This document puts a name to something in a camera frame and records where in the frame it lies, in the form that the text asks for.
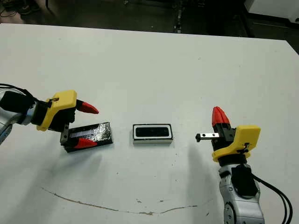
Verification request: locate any black and yellow right gripper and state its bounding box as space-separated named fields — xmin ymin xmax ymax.
xmin=195 ymin=106 xmax=261 ymax=165

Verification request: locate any black and yellow left gripper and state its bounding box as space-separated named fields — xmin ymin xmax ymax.
xmin=31 ymin=90 xmax=100 ymax=149

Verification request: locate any black camera box lid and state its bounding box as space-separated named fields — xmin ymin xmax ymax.
xmin=64 ymin=120 xmax=114 ymax=154

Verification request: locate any black camera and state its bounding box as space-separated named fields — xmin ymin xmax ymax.
xmin=135 ymin=126 xmax=170 ymax=137

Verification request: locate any black gantry stand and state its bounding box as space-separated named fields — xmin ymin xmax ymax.
xmin=172 ymin=0 xmax=186 ymax=33

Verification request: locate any white cabinet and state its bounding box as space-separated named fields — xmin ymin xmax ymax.
xmin=244 ymin=0 xmax=299 ymax=23

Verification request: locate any dark shoe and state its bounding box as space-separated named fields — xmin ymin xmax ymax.
xmin=20 ymin=2 xmax=40 ymax=14

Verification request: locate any white camera box base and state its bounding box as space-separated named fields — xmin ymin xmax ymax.
xmin=132 ymin=123 xmax=175 ymax=146

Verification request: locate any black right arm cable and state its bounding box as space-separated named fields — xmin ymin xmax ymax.
xmin=251 ymin=174 xmax=294 ymax=224

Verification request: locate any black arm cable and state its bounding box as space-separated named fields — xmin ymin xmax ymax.
xmin=251 ymin=174 xmax=294 ymax=224
xmin=0 ymin=83 xmax=33 ymax=98

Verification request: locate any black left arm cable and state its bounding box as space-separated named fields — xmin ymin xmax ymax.
xmin=0 ymin=83 xmax=33 ymax=98

